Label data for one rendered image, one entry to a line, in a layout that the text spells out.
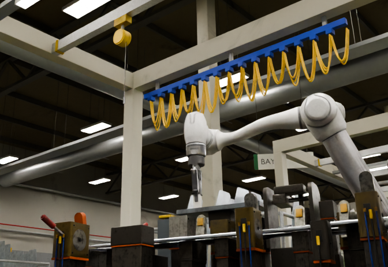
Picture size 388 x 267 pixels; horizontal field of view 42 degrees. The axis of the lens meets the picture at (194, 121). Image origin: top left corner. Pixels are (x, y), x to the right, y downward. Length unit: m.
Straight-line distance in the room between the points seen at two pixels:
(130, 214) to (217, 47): 2.02
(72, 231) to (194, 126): 0.76
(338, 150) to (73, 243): 1.01
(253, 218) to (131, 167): 4.29
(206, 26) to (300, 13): 6.20
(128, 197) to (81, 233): 3.85
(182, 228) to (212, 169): 7.77
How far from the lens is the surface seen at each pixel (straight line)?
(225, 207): 2.06
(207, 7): 11.23
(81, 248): 1.82
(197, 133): 2.23
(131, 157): 5.75
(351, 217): 1.63
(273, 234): 1.74
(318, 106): 1.92
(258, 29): 5.12
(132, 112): 5.93
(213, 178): 9.66
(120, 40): 4.54
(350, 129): 8.18
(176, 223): 1.97
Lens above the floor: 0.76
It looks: 21 degrees up
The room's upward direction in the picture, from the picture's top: 1 degrees counter-clockwise
